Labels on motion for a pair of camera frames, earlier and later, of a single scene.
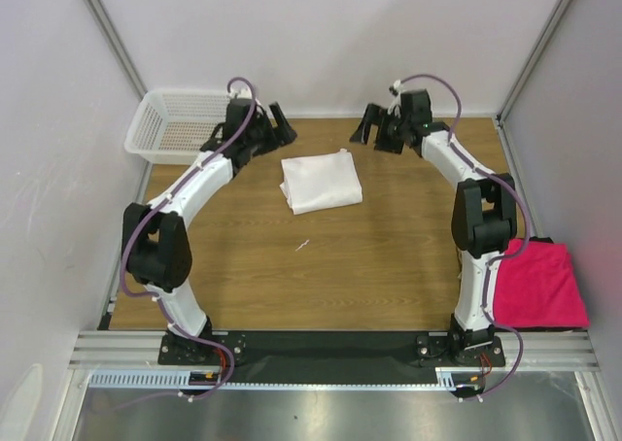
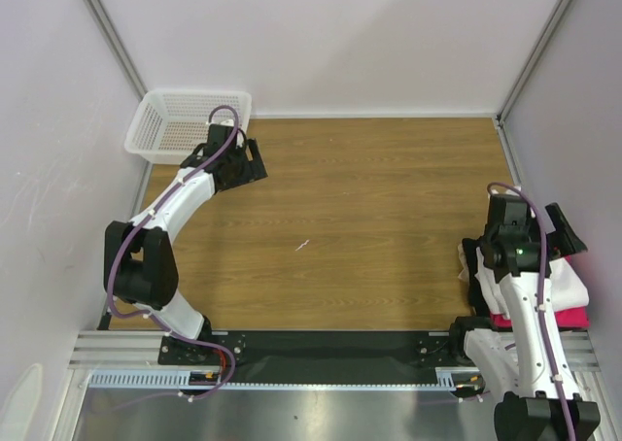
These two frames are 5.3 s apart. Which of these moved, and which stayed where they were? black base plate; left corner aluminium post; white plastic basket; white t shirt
Moved: white t shirt
Stayed: white plastic basket; left corner aluminium post; black base plate
